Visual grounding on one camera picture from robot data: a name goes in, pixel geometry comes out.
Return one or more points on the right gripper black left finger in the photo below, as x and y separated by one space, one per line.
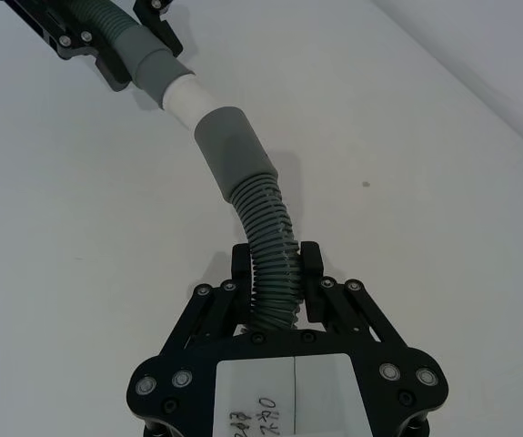
238 273

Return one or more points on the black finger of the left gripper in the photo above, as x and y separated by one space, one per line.
74 43
158 23

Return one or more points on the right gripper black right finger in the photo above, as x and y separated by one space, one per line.
312 273

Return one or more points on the white pipe connector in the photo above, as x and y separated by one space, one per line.
188 100

